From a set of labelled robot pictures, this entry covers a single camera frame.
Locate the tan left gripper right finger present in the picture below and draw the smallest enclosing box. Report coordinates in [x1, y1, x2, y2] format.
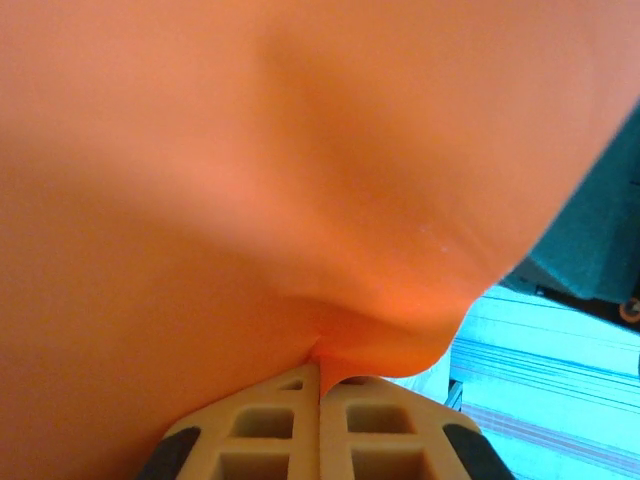
[319, 374, 517, 480]

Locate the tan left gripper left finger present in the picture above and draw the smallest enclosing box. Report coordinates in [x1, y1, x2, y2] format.
[134, 362, 322, 480]

